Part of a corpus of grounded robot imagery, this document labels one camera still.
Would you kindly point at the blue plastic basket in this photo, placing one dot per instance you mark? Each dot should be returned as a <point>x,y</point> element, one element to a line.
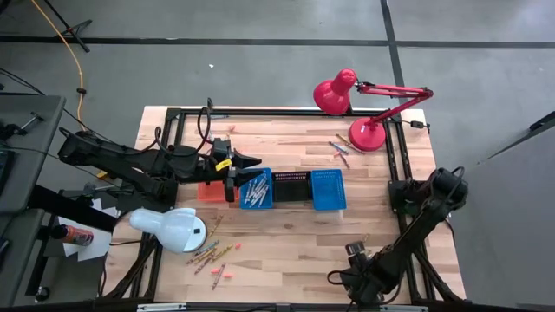
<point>328,190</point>
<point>269,203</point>

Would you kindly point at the grey side table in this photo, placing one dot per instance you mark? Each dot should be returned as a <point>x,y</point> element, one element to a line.
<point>30,156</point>

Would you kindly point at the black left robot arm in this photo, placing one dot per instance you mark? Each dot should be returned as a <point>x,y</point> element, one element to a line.
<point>130,158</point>

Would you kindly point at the white desk lamp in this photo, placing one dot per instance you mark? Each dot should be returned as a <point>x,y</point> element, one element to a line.
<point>169,229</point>

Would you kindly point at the black beam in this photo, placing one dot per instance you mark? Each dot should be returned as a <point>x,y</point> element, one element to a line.
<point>69,208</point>

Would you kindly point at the red crayon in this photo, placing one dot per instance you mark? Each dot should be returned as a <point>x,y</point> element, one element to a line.
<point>218,276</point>

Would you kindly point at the black bar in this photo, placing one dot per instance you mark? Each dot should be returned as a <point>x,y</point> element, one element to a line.
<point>542,123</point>

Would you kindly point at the black tripod stand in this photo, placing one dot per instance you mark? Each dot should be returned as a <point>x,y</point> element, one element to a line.
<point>66,25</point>

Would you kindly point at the orange plastic basket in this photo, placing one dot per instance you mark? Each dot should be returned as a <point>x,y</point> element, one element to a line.
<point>212,193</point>

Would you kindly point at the black plastic basket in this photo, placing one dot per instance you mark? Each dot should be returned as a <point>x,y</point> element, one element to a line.
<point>292,190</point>

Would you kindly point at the white crayon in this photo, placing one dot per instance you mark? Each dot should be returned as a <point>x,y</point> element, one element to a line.
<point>248,194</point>
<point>255,199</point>
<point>262,198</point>
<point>256,187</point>
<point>261,191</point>
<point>263,180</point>

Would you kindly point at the black metal tool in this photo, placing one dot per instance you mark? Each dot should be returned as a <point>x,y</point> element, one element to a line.
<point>13,129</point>

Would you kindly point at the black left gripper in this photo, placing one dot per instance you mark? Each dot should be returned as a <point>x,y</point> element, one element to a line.
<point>204,169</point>

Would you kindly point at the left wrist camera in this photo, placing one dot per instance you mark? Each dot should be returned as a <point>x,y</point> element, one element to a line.
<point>221,147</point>

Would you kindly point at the orange spray can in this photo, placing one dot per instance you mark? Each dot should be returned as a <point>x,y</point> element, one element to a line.
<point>76,236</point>

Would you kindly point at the black table clamp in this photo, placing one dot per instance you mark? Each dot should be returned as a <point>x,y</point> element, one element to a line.
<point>210,105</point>

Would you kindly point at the silver metal bracket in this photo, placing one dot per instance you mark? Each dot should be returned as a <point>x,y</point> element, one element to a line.
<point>160,307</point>
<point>403,309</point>

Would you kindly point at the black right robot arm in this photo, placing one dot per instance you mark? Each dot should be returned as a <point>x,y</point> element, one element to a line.
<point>416,234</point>

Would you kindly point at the purple crayon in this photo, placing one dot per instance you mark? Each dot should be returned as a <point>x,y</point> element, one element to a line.
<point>345,161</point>

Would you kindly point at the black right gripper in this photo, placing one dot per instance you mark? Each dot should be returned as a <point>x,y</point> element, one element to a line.
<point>364,281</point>

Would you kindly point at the black caster wheel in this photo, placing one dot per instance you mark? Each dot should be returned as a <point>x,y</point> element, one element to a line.
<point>42,294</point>

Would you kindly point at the white paper sheet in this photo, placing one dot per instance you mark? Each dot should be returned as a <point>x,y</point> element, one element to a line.
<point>93,249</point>

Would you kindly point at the red desk lamp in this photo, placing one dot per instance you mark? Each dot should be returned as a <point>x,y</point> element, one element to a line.
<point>331,95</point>

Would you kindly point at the teal crayon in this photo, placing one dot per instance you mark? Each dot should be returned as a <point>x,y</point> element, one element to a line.
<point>207,248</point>

